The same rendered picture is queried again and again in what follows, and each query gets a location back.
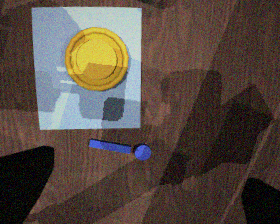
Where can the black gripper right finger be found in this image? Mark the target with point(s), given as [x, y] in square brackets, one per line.
[261, 202]

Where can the light blue rectangular mat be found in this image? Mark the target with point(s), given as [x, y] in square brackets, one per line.
[62, 104]

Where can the yellow round plate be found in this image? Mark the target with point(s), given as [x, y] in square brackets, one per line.
[96, 58]

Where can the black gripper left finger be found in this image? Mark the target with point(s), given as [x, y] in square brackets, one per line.
[23, 176]

